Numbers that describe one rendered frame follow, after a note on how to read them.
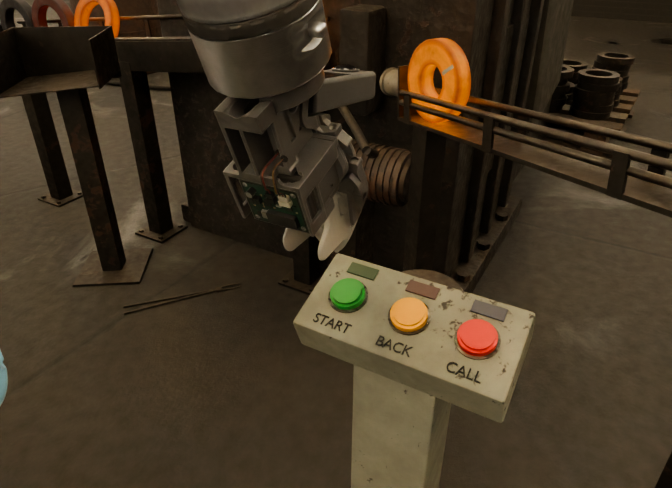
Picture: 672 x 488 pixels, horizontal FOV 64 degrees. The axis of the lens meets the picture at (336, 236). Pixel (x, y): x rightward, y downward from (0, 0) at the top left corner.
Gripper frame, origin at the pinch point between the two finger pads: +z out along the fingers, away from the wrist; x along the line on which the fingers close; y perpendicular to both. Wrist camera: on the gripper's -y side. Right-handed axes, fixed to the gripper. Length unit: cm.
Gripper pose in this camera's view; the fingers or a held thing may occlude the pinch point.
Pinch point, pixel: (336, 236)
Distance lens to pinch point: 54.3
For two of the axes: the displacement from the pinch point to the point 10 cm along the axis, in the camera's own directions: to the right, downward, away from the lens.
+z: 1.8, 6.7, 7.2
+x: 8.7, 2.3, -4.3
